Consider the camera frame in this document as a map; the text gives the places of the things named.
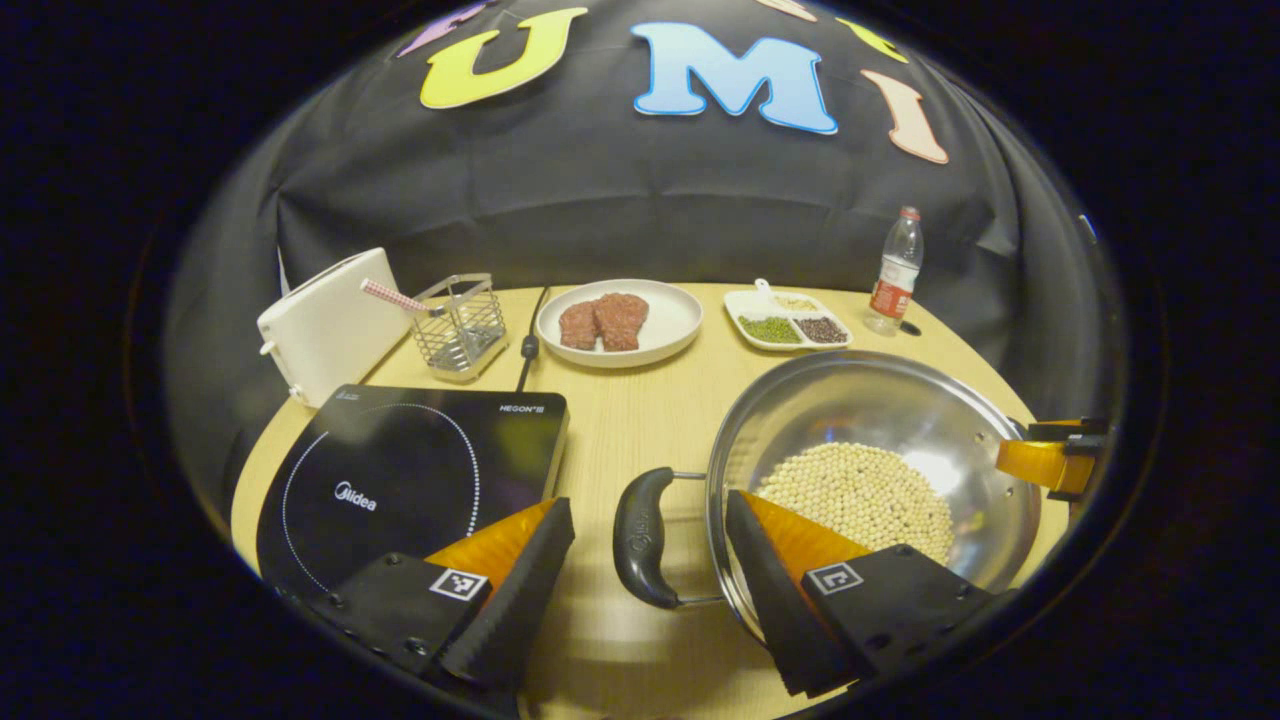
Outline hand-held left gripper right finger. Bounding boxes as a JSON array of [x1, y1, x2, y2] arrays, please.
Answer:
[[725, 490, 1001, 698]]

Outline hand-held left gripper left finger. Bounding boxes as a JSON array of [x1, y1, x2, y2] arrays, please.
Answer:
[[300, 497, 577, 691]]

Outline black induction cooktop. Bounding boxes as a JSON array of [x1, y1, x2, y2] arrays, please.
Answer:
[[256, 384, 571, 601]]

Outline stainless steel pot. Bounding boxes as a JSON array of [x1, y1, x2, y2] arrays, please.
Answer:
[[612, 350, 1043, 641]]

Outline pile of soybeans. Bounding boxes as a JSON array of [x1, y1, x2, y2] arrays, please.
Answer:
[[755, 443, 956, 566]]

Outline clear plastic water bottle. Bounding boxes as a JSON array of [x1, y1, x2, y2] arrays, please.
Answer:
[[865, 207, 925, 336]]

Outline white divided bean dish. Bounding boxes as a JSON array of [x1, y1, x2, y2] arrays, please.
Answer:
[[724, 280, 853, 352]]

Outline brown meat patty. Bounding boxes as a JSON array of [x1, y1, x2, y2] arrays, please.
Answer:
[[594, 293, 650, 352], [559, 300, 601, 351]]

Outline white round plate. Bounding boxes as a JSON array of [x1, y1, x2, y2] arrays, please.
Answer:
[[536, 279, 704, 369]]

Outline red white striped straw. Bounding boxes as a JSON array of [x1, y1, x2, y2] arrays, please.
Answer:
[[361, 279, 446, 317]]

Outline white toaster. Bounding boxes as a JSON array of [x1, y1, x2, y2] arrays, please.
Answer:
[[257, 248, 413, 409]]

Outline black backdrop cloth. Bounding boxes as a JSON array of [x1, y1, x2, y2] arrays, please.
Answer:
[[165, 0, 1126, 501]]

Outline black power cable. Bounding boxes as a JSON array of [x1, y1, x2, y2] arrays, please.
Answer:
[[515, 287, 551, 393]]

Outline wire mesh basket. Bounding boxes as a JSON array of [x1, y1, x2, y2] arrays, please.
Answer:
[[410, 274, 508, 384]]

